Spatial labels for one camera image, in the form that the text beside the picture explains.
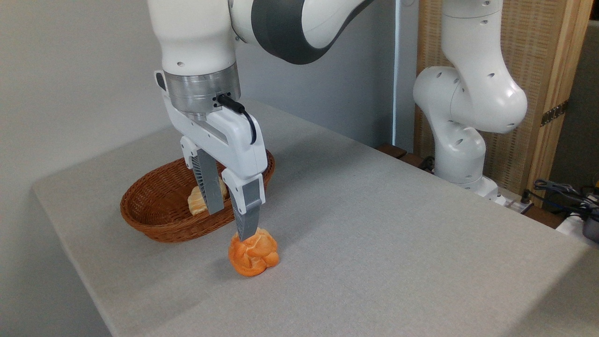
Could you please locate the metal screen hinge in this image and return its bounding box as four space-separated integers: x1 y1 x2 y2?
541 100 570 127

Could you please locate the bundle of black cables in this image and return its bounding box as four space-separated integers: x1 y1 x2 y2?
521 178 599 220

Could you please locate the brown wicker basket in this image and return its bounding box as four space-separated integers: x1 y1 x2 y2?
120 149 276 243

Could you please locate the wood-framed woven screen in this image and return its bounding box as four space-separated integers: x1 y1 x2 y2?
415 0 594 206

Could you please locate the grey device with white base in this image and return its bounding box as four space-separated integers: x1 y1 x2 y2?
555 212 599 248

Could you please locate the dark wooden board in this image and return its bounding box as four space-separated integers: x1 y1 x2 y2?
376 143 437 175

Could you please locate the pale golden bread roll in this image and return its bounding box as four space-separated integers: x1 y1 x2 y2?
188 178 229 216

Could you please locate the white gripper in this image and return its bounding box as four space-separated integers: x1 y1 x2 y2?
155 70 269 242

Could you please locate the orange knotted bread roll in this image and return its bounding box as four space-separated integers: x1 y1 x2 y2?
228 227 280 277

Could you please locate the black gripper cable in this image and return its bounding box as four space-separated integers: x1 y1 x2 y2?
216 94 257 145

